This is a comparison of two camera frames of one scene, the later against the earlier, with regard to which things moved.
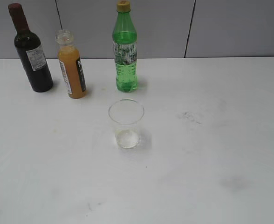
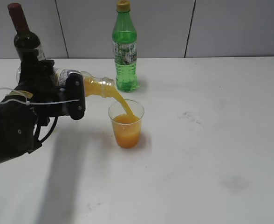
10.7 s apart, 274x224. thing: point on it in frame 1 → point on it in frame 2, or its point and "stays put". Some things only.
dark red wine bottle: (29, 48) stays put
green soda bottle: (125, 41) stays put
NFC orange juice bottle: (69, 58) → (93, 84)
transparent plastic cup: (126, 115) stays put
